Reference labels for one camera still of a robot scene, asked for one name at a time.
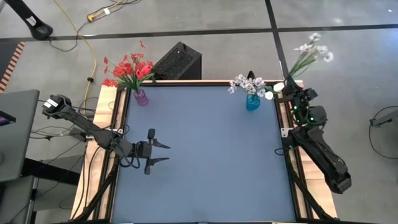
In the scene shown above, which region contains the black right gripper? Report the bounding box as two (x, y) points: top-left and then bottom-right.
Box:
(285, 77), (318, 108)

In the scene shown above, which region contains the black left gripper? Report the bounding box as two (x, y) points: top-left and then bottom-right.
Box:
(136, 128), (172, 175)

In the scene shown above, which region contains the white blossom flower spray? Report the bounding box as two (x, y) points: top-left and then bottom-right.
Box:
(228, 73), (267, 97)
(287, 32), (334, 80)

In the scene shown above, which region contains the red tulip green stem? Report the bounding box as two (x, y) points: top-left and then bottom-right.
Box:
(135, 70), (146, 91)
(141, 65), (155, 90)

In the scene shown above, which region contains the teal glass vase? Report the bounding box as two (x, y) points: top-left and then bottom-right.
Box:
(246, 93), (261, 112)

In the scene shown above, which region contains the purple ribbed glass vase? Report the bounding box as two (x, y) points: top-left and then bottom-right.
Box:
(133, 88), (150, 106)

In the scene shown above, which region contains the black perforated computer tower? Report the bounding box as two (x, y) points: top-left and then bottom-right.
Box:
(151, 41), (203, 80)

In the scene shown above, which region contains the grey stand foot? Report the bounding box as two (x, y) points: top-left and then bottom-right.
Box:
(369, 109), (398, 128)

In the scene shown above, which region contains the black desk leg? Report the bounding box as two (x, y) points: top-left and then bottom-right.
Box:
(21, 157), (81, 186)

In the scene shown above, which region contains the grey desk top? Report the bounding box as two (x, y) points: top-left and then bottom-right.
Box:
(0, 89), (40, 183)

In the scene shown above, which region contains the grey cabinet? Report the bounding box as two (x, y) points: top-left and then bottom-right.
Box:
(0, 175), (38, 224)

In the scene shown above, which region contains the dark tablet screen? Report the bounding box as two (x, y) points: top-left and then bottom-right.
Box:
(0, 110), (17, 127)

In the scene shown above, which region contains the black stand base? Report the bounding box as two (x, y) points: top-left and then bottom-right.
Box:
(4, 0), (53, 40)

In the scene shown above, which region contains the dark floor mat striped edge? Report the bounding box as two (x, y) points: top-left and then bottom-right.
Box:
(0, 40), (26, 94)

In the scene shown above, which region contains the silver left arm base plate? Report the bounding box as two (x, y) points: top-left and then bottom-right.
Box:
(85, 128), (124, 141)

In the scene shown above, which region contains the black table frame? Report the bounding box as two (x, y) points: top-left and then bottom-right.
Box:
(73, 80), (340, 224)

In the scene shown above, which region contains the black floor cable loop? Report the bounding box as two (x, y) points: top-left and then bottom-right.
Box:
(368, 105), (398, 156)

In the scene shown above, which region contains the yellow power cable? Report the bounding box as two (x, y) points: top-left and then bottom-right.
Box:
(52, 0), (98, 103)

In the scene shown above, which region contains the orange plug extension cord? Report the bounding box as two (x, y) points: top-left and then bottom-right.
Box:
(86, 0), (142, 22)

